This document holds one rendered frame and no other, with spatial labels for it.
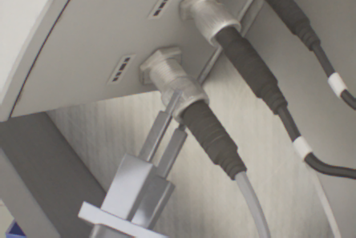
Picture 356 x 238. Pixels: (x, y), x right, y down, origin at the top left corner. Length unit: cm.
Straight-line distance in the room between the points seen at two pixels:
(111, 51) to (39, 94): 4
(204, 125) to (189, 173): 7
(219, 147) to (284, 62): 5
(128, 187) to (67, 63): 5
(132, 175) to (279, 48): 8
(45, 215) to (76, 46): 12
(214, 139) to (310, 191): 5
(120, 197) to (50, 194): 10
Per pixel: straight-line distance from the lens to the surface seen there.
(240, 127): 87
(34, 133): 95
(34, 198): 92
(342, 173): 79
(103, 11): 80
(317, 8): 83
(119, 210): 83
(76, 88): 84
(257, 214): 82
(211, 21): 82
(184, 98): 84
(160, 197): 85
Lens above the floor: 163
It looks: 8 degrees down
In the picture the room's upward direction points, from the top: 3 degrees counter-clockwise
